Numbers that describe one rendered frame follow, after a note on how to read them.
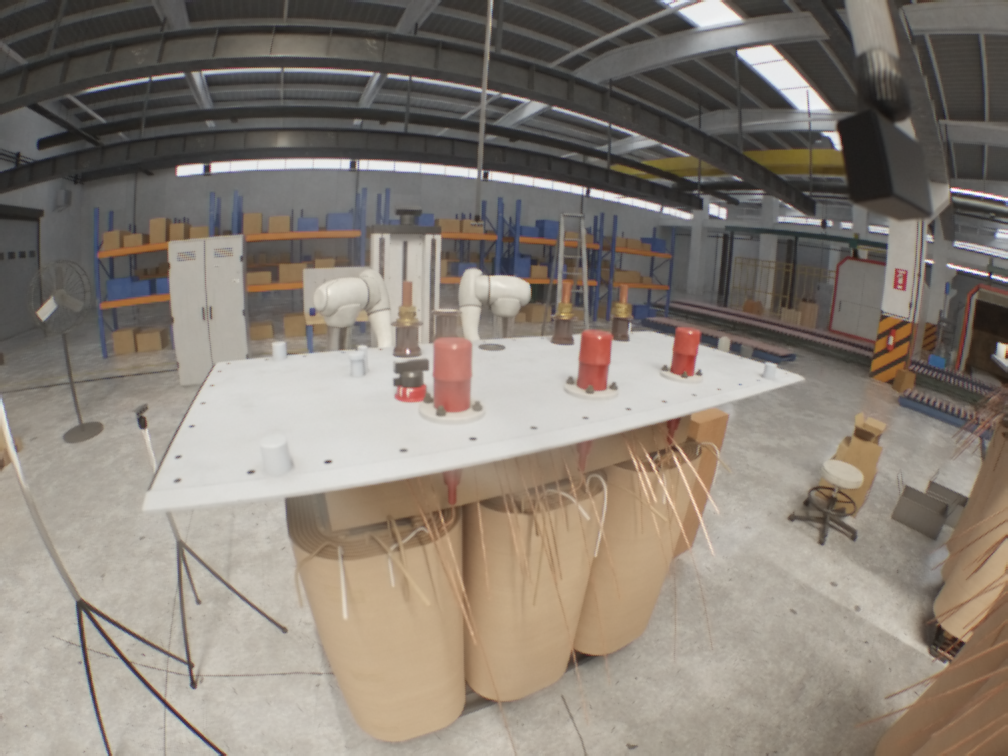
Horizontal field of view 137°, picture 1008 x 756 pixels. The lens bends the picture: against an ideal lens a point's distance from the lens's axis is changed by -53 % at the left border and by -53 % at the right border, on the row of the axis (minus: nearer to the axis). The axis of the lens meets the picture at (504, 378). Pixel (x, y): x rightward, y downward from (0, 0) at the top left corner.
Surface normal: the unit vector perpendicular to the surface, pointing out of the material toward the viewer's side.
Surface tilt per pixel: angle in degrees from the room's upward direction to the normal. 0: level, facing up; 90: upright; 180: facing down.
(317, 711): 0
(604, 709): 0
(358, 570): 90
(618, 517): 90
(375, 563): 90
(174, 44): 90
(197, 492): 11
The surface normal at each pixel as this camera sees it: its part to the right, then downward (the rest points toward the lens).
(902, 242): -0.87, 0.10
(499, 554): -0.33, 0.26
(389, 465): 0.14, -0.89
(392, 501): 0.48, 0.27
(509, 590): -0.04, 0.29
